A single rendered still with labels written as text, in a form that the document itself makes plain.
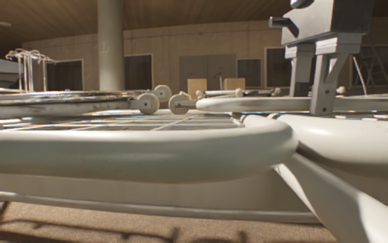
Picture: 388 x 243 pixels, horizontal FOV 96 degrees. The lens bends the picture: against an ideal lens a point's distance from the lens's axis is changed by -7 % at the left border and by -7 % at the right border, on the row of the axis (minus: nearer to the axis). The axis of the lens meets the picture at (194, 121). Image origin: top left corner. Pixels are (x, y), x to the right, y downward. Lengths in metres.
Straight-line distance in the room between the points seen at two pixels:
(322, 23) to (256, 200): 0.22
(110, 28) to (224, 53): 3.47
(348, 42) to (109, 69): 4.84
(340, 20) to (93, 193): 0.36
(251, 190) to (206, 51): 6.46
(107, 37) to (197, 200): 5.02
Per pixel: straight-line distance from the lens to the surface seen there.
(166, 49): 6.88
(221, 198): 0.24
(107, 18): 5.32
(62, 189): 0.32
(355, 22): 0.29
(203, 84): 3.94
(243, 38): 6.79
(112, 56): 5.02
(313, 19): 0.30
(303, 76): 0.36
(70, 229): 1.05
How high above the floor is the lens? 0.51
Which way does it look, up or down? 4 degrees down
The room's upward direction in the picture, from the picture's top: 1 degrees counter-clockwise
